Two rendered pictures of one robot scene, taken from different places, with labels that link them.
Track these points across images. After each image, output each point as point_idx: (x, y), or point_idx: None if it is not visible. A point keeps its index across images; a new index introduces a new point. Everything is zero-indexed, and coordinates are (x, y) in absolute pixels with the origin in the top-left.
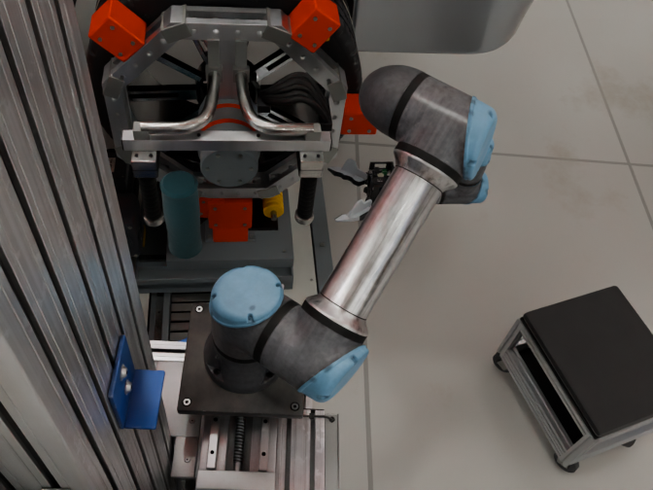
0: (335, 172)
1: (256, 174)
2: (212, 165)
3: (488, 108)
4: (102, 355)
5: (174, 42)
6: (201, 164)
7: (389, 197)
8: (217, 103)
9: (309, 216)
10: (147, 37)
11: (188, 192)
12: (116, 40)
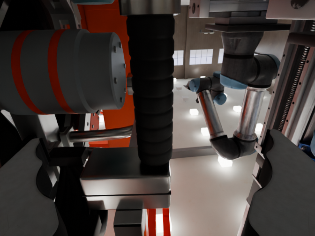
0: (49, 157)
1: (109, 68)
2: (123, 72)
3: None
4: None
5: (83, 143)
6: (125, 70)
7: None
8: (110, 137)
9: (172, 26)
10: (75, 126)
11: (107, 1)
12: (95, 122)
